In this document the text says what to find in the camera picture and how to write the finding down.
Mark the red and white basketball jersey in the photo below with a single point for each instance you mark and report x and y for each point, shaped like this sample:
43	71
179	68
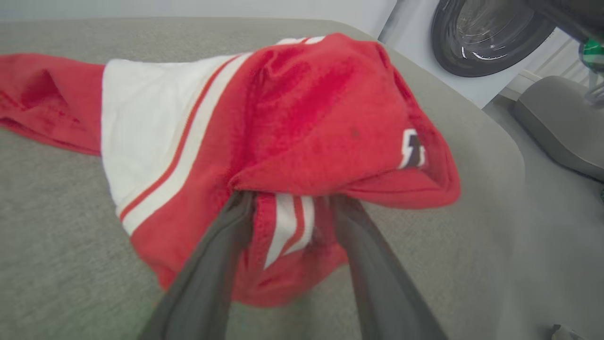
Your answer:
306	118

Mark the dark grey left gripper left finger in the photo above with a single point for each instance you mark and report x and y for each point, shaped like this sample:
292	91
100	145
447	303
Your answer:
203	283

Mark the grey fabric sofa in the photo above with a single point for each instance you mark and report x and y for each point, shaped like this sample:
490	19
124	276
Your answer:
71	259

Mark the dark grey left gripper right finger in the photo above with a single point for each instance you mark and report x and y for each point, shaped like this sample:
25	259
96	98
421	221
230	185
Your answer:
382	288

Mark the dark round washing machine door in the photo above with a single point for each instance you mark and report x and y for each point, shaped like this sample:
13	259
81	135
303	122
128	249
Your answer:
446	49

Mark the white washing machine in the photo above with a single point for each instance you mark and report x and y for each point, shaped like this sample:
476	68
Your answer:
415	38

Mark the grey rounded base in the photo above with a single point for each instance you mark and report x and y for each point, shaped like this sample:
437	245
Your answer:
561	127

